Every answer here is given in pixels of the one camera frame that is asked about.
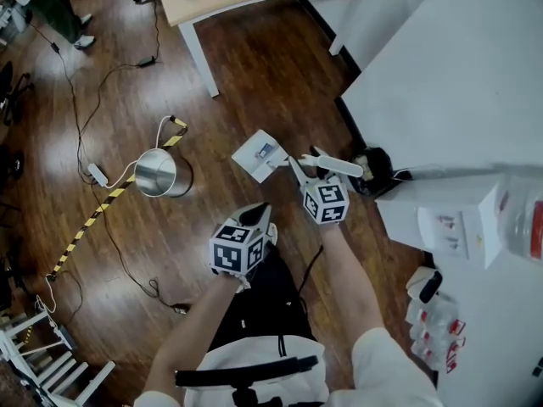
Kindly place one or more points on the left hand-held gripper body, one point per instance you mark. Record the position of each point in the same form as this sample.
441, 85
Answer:
231, 252

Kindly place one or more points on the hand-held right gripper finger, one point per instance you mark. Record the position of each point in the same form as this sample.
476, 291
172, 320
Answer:
302, 174
311, 158

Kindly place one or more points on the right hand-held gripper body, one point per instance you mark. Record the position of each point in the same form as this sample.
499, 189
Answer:
328, 197

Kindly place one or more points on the blue packet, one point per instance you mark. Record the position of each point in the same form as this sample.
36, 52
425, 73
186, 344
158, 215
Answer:
265, 151

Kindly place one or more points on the metal waste bin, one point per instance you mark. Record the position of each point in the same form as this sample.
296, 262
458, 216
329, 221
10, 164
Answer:
157, 176

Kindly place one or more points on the person's left forearm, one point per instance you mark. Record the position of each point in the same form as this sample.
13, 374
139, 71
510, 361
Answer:
191, 325

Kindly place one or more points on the person's right forearm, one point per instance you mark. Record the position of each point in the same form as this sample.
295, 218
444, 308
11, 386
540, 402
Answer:
352, 278

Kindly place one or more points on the person's white shoe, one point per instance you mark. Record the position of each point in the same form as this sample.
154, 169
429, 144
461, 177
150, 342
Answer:
272, 233

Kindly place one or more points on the small black bin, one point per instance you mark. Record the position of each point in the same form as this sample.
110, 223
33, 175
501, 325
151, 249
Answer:
377, 163

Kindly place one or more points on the person's black trousers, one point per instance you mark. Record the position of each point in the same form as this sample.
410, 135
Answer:
263, 303

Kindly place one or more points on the black power adapter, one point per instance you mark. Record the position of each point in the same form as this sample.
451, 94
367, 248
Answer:
147, 61
180, 308

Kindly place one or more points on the white carton on table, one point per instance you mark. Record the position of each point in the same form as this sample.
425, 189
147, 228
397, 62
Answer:
441, 202

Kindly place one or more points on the yellow black striped tape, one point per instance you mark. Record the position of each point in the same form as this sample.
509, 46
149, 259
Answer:
114, 193

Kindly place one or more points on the black oblong object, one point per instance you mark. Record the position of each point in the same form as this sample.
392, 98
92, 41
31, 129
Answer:
430, 286

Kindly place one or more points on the white power strip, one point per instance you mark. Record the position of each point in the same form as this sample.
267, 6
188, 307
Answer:
97, 174

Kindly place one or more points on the pack of clear bottles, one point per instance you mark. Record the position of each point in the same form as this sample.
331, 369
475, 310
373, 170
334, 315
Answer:
432, 329

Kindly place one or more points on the person's white shirt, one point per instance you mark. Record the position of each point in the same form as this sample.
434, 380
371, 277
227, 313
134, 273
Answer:
382, 375

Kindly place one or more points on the clear water jug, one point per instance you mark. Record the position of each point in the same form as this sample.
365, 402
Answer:
522, 219

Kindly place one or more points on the white metal rack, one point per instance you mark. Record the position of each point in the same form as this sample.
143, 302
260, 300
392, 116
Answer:
55, 371

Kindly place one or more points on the black head camera mount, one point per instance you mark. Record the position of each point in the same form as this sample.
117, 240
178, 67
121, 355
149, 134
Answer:
237, 373

